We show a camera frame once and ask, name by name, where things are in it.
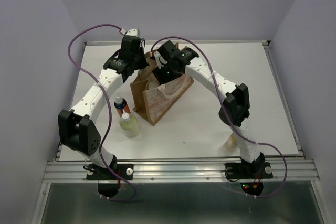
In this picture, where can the orange spray bottle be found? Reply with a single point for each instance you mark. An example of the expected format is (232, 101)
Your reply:
(121, 105)

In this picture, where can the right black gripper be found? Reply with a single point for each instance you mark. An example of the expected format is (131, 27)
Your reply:
(160, 77)

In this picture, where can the green lotion bottle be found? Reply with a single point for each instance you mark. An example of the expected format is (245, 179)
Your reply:
(129, 125)

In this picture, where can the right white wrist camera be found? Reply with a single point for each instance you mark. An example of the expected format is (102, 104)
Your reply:
(160, 61)

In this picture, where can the yellow clear liquid bottle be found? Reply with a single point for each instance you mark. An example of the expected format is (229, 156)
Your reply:
(235, 142)

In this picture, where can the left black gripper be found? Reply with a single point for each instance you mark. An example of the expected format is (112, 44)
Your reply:
(144, 63)

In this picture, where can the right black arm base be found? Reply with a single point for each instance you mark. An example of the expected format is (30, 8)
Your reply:
(250, 182)

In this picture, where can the brown canvas tote bag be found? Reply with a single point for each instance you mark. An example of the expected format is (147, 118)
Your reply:
(153, 104)

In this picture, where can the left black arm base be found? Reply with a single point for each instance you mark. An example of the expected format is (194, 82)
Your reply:
(109, 184)

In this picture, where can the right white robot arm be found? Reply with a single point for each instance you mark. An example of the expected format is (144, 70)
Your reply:
(234, 98)

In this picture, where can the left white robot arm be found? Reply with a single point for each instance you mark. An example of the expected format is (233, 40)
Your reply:
(77, 128)

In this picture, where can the aluminium front rail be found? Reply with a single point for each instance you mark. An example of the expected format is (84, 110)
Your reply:
(174, 172)

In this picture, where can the white bottle black cap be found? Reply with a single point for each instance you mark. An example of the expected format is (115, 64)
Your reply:
(152, 85)

